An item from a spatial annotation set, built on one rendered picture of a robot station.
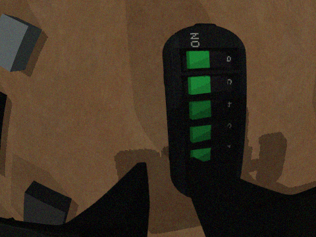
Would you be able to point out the dark grey controller unit with green rocker switches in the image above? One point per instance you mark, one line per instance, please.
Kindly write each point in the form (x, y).
(205, 80)

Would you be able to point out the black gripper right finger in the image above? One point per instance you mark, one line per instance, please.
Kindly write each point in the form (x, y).
(228, 206)

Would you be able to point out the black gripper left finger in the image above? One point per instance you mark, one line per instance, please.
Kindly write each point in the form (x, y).
(122, 212)

